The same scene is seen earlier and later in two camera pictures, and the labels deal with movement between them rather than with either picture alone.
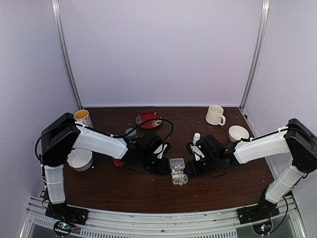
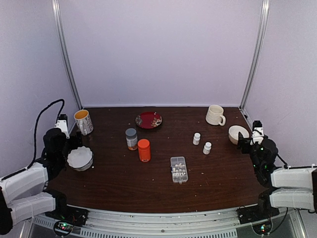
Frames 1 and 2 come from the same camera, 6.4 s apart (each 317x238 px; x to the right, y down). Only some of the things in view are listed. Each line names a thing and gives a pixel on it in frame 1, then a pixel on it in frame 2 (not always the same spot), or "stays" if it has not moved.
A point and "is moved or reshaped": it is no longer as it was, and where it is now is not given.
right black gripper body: x=210 y=165 to x=256 y=161
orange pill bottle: x=118 y=162 is moved or reshaped
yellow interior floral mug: x=83 y=115 stays
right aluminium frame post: x=263 y=27 stays
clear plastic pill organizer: x=179 y=176 stays
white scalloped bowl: x=79 y=159 stays
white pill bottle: x=197 y=136 stays
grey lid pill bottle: x=132 y=135 stays
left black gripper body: x=151 y=166 to x=63 y=156
